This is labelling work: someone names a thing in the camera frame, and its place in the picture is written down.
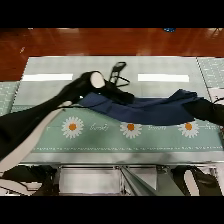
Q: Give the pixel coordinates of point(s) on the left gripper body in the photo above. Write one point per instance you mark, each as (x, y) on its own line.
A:
(120, 94)

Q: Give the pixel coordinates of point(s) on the blue garment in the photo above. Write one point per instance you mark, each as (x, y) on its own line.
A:
(150, 111)

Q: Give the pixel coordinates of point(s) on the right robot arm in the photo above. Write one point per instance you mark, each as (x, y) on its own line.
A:
(208, 113)

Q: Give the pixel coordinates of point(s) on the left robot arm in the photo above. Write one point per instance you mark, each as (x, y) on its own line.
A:
(36, 116)

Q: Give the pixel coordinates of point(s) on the silver frame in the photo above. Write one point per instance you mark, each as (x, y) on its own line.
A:
(133, 178)

